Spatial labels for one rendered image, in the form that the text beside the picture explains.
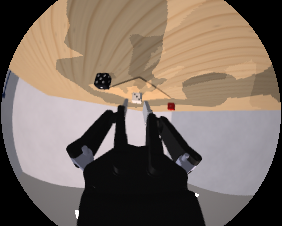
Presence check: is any tan square mat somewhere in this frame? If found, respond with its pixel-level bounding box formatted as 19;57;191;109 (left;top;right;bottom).
104;76;171;100

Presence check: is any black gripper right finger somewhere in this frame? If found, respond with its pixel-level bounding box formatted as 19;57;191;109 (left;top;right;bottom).
142;101;202;176

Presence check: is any red die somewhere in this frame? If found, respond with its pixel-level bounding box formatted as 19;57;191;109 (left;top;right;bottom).
167;103;175;110

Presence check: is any white die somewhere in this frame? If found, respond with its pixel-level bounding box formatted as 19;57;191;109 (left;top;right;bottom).
132;92;142;104

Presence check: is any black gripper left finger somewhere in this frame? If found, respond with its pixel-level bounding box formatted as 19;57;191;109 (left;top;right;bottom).
66;98;131;175

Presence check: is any black die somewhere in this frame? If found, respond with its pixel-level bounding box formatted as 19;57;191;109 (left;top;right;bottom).
94;73;112;90

